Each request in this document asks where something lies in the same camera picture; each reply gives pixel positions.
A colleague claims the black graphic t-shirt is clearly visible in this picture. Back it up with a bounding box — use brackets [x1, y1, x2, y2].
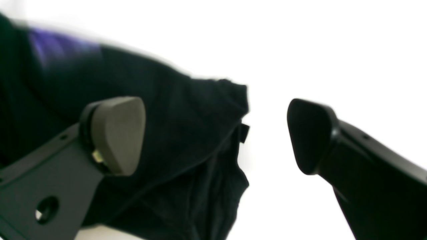
[1, 15, 250, 240]

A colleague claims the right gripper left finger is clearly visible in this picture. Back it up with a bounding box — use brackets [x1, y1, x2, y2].
[0, 97, 145, 240]

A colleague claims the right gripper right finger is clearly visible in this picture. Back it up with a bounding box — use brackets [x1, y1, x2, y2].
[287, 99, 427, 240]

